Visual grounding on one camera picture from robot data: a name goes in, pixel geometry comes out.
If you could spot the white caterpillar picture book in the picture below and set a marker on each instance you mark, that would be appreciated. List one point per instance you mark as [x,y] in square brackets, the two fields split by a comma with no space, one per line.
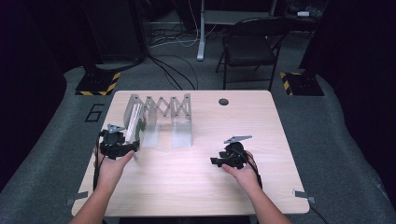
[134,124]

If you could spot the black yellow-striped stand base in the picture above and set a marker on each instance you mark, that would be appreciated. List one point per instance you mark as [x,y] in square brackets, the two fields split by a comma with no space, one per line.
[302,84]
[98,83]

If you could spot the small white device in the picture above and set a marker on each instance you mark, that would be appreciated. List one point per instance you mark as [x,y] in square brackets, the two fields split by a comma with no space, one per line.
[303,13]

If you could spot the grey table edge bracket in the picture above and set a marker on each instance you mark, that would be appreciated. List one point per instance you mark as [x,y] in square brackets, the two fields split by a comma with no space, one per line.
[76,197]
[304,196]

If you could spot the person's right hand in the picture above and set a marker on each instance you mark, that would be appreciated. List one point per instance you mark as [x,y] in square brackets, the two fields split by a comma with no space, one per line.
[246,175]

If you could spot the white desk leg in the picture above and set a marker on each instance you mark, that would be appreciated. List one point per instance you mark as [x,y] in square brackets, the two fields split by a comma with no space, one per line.
[201,37]

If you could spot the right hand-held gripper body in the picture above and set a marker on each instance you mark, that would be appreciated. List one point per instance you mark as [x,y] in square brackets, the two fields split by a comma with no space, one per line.
[235,155]

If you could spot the black cabinet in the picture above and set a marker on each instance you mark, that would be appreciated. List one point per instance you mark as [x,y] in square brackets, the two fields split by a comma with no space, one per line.
[115,28]

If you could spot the grey desk top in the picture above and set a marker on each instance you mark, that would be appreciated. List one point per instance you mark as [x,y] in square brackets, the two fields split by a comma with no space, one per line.
[236,17]

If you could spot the black folding chair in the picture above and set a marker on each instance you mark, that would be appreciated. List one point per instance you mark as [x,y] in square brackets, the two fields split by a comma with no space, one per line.
[249,46]

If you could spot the person's left hand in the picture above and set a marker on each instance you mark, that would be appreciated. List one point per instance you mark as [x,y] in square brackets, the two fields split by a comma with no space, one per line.
[112,169]

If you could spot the grey metal expandable book rack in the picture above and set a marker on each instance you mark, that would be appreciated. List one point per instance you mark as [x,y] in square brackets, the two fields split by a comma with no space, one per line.
[165,121]

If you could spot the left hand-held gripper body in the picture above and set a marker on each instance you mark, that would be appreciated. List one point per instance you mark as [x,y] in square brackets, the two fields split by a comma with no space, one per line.
[113,144]

